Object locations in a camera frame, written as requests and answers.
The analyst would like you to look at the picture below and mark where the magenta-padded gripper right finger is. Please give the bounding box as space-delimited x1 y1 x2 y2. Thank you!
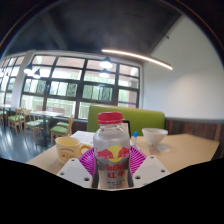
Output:
128 145 172 188

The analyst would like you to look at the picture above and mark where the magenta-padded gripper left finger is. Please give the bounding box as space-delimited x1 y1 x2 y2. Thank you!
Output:
56 146 101 189

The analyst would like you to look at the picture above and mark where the red-capped clear drink bottle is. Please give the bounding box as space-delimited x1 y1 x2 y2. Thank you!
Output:
92 111 132 190

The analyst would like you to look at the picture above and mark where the pale yellow mug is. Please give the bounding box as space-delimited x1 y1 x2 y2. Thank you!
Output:
55 135 93 165

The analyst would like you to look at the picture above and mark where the white bowl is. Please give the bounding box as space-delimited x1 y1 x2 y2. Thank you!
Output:
141 127 169 146

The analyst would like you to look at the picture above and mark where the white paper sheet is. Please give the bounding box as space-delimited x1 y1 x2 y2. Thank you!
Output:
69 130 96 147

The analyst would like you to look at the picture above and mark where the green upholstered bench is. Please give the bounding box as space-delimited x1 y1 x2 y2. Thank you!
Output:
86 105 166 137

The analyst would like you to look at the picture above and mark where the group of green-seated wooden chairs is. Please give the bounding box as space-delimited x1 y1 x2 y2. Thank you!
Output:
0 108 75 147

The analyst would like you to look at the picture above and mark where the light wooden dining table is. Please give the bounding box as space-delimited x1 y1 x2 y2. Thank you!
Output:
29 110 65 134

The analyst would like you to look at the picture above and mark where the black-framed grid window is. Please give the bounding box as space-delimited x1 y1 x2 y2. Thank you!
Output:
0 54 141 120

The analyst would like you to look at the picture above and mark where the group of pendant lamps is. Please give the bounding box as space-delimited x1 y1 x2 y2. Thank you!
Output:
23 56 114 80

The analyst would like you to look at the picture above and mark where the long linear ceiling light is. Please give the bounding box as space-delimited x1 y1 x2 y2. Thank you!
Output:
100 48 174 71

